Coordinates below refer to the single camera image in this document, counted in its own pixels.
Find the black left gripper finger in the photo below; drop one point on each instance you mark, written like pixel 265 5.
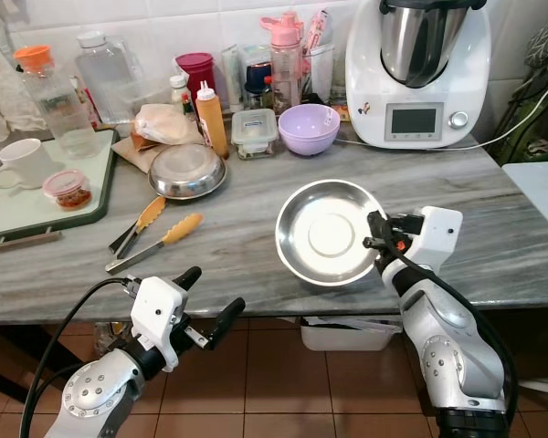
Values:
pixel 226 319
pixel 187 278

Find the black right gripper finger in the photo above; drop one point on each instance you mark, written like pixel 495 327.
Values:
pixel 376 245
pixel 378 224

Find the round steel bowl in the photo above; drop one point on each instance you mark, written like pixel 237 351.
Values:
pixel 324 233

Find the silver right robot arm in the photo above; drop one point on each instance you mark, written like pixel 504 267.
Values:
pixel 452 356

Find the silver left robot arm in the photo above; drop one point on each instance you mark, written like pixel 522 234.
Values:
pixel 96 397

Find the steel tongs orange tips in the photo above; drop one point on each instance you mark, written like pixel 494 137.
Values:
pixel 178 228
pixel 148 217

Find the white plastic bin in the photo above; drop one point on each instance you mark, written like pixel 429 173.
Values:
pixel 347 333

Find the shallow steel dish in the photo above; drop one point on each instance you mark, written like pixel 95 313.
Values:
pixel 187 172

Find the purple plastic bowl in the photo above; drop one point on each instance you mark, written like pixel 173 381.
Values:
pixel 309 132

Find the white cooking food processor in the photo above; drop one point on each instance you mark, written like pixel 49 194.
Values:
pixel 418 82

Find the white side table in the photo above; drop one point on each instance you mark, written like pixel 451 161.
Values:
pixel 543 196

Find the small pink lidded container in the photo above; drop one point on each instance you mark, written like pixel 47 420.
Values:
pixel 67 187

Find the clear lidded food container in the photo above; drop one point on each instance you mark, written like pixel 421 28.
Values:
pixel 254 135

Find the bread in plastic bag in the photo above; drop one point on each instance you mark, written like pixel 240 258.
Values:
pixel 164 123

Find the orange squeeze bottle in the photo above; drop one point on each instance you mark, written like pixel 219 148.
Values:
pixel 212 123

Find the clear plastic packet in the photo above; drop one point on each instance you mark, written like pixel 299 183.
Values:
pixel 320 59

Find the green black bag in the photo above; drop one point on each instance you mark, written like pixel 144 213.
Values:
pixel 530 119

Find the green rimmed white tray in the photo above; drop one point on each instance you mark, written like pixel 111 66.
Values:
pixel 18 214

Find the dark glass jar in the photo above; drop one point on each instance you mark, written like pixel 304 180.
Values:
pixel 258 84

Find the pink water bottle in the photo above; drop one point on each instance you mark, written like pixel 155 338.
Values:
pixel 285 64

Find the small white capped bottle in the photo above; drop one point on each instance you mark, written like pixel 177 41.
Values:
pixel 179 91

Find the white mug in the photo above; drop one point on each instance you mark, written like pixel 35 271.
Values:
pixel 23 162

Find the maroon plastic cup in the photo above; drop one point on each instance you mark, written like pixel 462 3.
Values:
pixel 195 71

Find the clear bottle orange cap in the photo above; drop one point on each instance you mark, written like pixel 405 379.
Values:
pixel 59 105

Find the clear jug white lid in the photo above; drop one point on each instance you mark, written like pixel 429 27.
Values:
pixel 108 78

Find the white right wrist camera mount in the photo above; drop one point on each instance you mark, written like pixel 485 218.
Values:
pixel 434 233

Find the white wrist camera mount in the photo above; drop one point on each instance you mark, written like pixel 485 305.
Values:
pixel 434 233
pixel 155 315

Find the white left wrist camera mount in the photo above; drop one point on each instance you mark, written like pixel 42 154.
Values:
pixel 155 315

